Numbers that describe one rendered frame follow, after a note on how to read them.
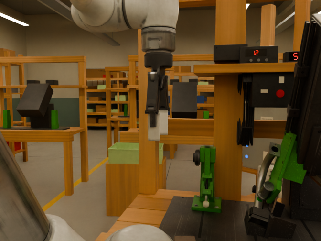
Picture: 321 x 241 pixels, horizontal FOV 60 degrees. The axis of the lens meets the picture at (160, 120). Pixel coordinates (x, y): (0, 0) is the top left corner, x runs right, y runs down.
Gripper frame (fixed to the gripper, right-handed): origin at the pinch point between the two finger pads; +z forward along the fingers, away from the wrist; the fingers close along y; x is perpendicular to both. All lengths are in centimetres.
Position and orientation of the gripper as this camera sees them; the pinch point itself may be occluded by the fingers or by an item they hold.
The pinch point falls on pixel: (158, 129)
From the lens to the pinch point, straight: 75.3
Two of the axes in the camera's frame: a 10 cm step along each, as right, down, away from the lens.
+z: 0.0, 10.0, 1.0
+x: 9.8, 0.2, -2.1
